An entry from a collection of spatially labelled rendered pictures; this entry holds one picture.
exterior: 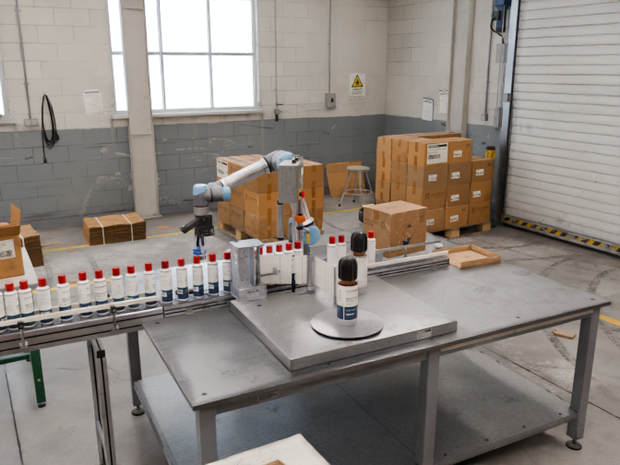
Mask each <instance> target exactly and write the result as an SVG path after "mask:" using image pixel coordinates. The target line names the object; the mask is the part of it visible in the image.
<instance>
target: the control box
mask: <svg viewBox="0 0 620 465"><path fill-rule="evenodd" d="M302 164H303V162H302V161H298V162H296V164H292V161H290V160H284V161H283V162H282V163H280V164H279V165H278V180H279V203H297V202H299V200H300V199H301V198H302V197H299V192H302V191H303V187H301V188H300V181H301V179H302V178H303V177H301V175H300V166H301V165H302Z"/></svg>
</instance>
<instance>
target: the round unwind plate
mask: <svg viewBox="0 0 620 465"><path fill-rule="evenodd" d="M357 320H358V323H357V324H356V325H353V326H342V325H340V324H338V323H337V309H330V310H327V311H323V312H321V313H318V314H317V315H315V316H314V317H313V318H312V320H311V325H312V327H313V328H314V329H315V330H316V331H318V332H320V333H322V334H324V335H327V336H330V337H335V338H344V339H355V338H362V337H367V336H371V335H374V334H376V333H377V332H378V331H380V330H381V329H382V327H383V326H384V323H383V320H382V319H381V318H380V317H379V316H377V315H375V314H373V313H371V312H368V311H364V310H360V309H358V314H357Z"/></svg>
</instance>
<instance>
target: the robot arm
mask: <svg viewBox="0 0 620 465"><path fill-rule="evenodd" d="M292 155H294V154H292V153H290V152H288V151H284V150H276V151H273V152H271V153H269V154H268V155H266V156H264V157H262V158H261V159H260V161H258V162H256V163H254V164H251V165H249V166H247V167H245V168H243V169H242V170H240V171H238V172H236V173H233V174H231V175H229V176H227V177H225V178H222V179H220V180H219V181H217V182H215V183H209V184H208V185H194V187H193V197H194V213H195V219H193V220H192V221H190V222H188V223H187V224H186V225H184V226H183V227H181V228H180V230H181V231H182V233H187V232H189V231H190V230H192V229H193V228H195V243H196V246H200V249H201V253H202V255H203V256H204V255H205V250H206V249H208V248H210V247H212V244H211V243H209V242H208V240H207V238H206V237H204V236H207V237H208V236H213V235H214V226H213V225H212V214H210V213H209V202H221V201H224V202H225V201H229V200H231V197H232V192H231V190H232V189H234V188H235V187H237V186H240V185H243V184H245V183H247V182H249V181H251V180H253V179H255V178H257V177H258V176H260V175H262V174H264V173H272V172H276V171H277V172H278V165H279V164H280V163H282V162H283V161H284V160H290V161H291V160H292ZM304 216H305V222H304V227H305V228H306V229H308V230H310V233H309V243H307V242H306V231H305V230H304V256H307V255H311V251H310V248H309V245H314V244H316V243H317V242H318V240H319V238H320V231H319V230H318V228H317V227H316V224H315V221H314V218H312V217H310V215H309V212H308V208H307V206H306V203H305V199H304ZM211 229H213V233H212V232H211ZM288 243H292V218H290V219H289V242H288Z"/></svg>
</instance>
